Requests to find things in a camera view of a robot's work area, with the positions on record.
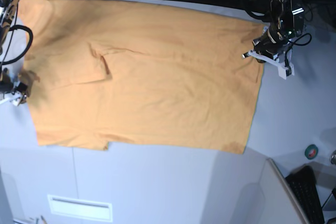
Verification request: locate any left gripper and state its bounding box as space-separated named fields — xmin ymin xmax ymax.
xmin=253 ymin=26 xmax=291 ymax=59

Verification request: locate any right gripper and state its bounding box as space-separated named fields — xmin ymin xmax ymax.
xmin=1 ymin=68 xmax=28 ymax=95

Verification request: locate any orange t-shirt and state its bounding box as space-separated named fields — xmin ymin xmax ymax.
xmin=18 ymin=0 xmax=263 ymax=154

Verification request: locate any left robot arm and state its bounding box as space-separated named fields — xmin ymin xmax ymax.
xmin=240 ymin=0 xmax=312 ymax=59

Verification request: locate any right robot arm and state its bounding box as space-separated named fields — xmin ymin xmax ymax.
xmin=1 ymin=0 xmax=33 ymax=98

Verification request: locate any green tape roll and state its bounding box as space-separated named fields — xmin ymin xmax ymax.
xmin=304 ymin=144 xmax=319 ymax=160

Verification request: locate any metal knob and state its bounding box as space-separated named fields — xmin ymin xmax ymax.
xmin=330 ymin=151 xmax=336 ymax=165

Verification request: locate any black keyboard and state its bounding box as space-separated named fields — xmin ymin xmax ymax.
xmin=286 ymin=166 xmax=325 ymax=224

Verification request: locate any grey side panel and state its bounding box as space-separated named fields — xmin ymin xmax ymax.
xmin=230 ymin=158 xmax=310 ymax=224

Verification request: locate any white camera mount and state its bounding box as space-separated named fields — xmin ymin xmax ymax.
xmin=242 ymin=46 xmax=295 ymax=79
xmin=0 ymin=90 xmax=27 ymax=106

